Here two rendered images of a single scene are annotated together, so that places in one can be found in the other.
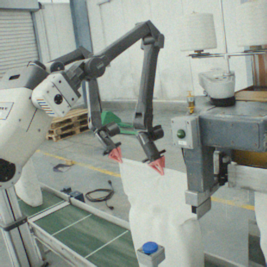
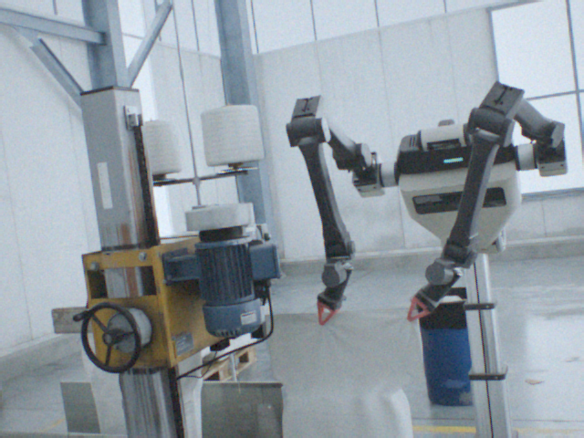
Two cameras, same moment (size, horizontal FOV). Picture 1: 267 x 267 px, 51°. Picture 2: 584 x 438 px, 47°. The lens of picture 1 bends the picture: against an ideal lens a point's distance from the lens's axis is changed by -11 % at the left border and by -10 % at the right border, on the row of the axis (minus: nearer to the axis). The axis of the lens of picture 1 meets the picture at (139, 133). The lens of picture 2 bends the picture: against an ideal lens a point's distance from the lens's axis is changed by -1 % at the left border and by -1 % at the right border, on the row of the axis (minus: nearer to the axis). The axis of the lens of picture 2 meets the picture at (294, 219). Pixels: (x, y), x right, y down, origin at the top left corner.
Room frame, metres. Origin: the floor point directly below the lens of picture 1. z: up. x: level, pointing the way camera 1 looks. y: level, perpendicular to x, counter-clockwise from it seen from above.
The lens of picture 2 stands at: (3.07, -0.89, 1.45)
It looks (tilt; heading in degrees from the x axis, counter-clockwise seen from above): 3 degrees down; 158
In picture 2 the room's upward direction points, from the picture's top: 7 degrees counter-clockwise
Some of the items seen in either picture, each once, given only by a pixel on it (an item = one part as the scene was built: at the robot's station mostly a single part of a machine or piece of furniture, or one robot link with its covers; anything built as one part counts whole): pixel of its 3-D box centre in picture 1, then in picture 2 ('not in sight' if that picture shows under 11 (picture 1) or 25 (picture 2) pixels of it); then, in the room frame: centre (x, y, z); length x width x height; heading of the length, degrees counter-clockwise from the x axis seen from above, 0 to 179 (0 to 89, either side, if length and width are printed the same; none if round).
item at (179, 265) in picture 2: not in sight; (191, 265); (1.33, -0.48, 1.27); 0.12 x 0.09 x 0.09; 134
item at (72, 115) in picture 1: (65, 118); not in sight; (6.69, 1.63, 0.36); 1.20 x 0.82 x 0.14; 130
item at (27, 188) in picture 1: (19, 164); not in sight; (2.48, 1.14, 0.74); 0.47 x 0.22 x 0.72; 42
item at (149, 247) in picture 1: (150, 248); not in sight; (0.92, 0.02, 0.84); 0.06 x 0.06 x 0.02
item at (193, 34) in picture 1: (196, 33); (232, 136); (1.26, -0.30, 1.61); 0.17 x 0.17 x 0.17
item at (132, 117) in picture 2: not in sight; (135, 117); (1.29, -0.57, 1.68); 0.05 x 0.03 x 0.06; 134
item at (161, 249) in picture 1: (151, 254); not in sight; (0.92, 0.02, 0.81); 0.08 x 0.08 x 0.06; 44
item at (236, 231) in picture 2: not in sight; (222, 233); (1.37, -0.40, 1.35); 0.12 x 0.12 x 0.04
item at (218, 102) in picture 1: (223, 100); not in sight; (0.99, -0.30, 1.35); 0.09 x 0.09 x 0.03
